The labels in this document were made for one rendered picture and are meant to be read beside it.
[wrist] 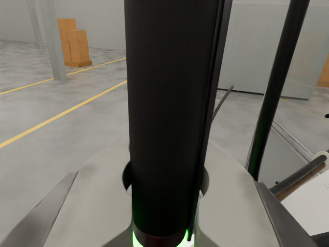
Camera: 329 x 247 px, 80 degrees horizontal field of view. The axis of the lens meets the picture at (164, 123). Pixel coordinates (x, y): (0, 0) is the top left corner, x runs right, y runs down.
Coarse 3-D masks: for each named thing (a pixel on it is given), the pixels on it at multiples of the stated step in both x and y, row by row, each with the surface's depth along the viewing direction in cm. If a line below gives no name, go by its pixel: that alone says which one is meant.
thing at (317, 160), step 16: (304, 0) 11; (288, 16) 12; (304, 16) 11; (288, 32) 12; (288, 48) 12; (288, 64) 12; (272, 80) 13; (272, 96) 13; (272, 112) 14; (256, 128) 15; (256, 144) 15; (256, 160) 16; (320, 160) 29; (256, 176) 17; (272, 192) 22
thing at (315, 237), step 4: (328, 232) 23; (312, 236) 23; (316, 236) 23; (320, 236) 22; (324, 236) 22; (328, 236) 22; (316, 240) 22; (320, 240) 21; (324, 240) 21; (328, 240) 21; (320, 244) 21; (324, 244) 20; (328, 244) 20
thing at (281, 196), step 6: (318, 168) 29; (306, 174) 27; (312, 174) 28; (300, 180) 26; (306, 180) 27; (294, 186) 25; (300, 186) 26; (282, 192) 24; (288, 192) 25; (282, 198) 24
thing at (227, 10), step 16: (224, 0) 6; (224, 16) 7; (224, 32) 7; (208, 80) 8; (208, 96) 8; (208, 112) 8; (208, 128) 9; (192, 192) 11; (192, 208) 11; (192, 224) 11
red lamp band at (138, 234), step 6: (138, 228) 11; (186, 228) 11; (138, 234) 11; (144, 234) 10; (174, 234) 10; (180, 234) 11; (138, 240) 11; (144, 240) 11; (150, 240) 10; (156, 240) 10; (162, 240) 10; (168, 240) 10; (174, 240) 11; (180, 240) 11; (144, 246) 11; (150, 246) 11; (156, 246) 11; (162, 246) 11; (168, 246) 11; (174, 246) 11
